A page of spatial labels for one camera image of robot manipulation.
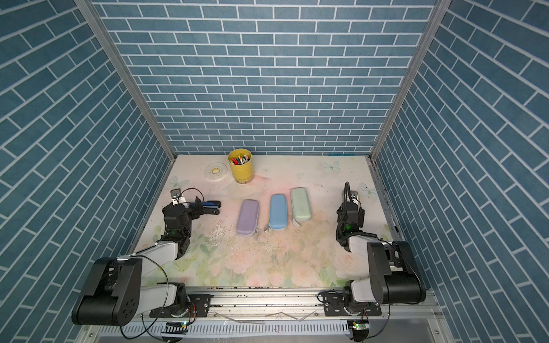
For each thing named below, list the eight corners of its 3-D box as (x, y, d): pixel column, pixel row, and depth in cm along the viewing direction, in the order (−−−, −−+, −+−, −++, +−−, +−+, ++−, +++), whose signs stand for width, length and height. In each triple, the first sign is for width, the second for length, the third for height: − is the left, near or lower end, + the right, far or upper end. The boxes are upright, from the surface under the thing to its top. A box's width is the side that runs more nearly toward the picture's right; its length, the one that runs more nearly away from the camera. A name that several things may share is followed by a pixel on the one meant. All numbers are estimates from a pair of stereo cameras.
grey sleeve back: (291, 226, 95) (292, 223, 92) (291, 191, 108) (291, 187, 105) (310, 226, 95) (311, 223, 93) (307, 191, 108) (308, 187, 105)
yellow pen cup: (230, 184, 110) (225, 165, 99) (234, 167, 117) (229, 148, 106) (252, 184, 110) (249, 165, 99) (254, 168, 117) (252, 149, 106)
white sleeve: (268, 229, 94) (268, 227, 92) (270, 196, 105) (270, 193, 104) (287, 229, 94) (287, 227, 92) (286, 196, 106) (286, 194, 104)
